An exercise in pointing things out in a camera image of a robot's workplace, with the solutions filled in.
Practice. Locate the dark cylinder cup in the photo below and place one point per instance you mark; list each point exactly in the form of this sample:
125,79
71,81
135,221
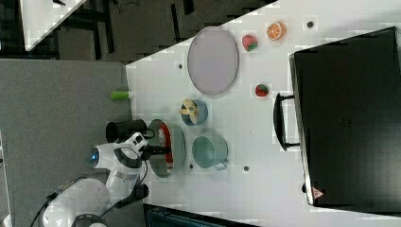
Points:
138,193

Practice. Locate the grey round plate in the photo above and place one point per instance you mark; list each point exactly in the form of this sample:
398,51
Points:
212,61

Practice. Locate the blue bowl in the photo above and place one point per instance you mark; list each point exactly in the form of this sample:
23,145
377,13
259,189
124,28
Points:
203,113

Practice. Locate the black utensil holder cup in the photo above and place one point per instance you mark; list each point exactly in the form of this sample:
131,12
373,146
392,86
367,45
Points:
121,131

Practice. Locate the white side table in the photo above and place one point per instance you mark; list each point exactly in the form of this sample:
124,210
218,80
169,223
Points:
41,17

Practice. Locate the black toaster oven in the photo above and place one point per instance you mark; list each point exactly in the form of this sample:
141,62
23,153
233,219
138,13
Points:
347,104

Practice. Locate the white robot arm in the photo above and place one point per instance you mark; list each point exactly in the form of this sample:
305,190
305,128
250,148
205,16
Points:
84,201

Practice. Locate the green mug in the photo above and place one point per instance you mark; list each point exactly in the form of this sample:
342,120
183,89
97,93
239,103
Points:
210,151

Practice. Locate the red strawberry toy on table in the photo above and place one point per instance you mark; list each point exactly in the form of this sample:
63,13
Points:
261,90

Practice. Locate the orange half toy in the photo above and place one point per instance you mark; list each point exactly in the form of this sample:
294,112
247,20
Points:
276,31

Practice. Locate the red ketchup bottle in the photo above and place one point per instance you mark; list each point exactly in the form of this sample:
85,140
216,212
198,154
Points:
164,137

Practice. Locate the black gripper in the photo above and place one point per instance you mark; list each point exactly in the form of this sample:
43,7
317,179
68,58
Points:
148,151

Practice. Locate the blue metal frame rail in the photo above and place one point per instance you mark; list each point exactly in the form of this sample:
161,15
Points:
158,216

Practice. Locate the green cylinder object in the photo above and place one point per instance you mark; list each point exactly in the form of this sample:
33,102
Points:
121,95

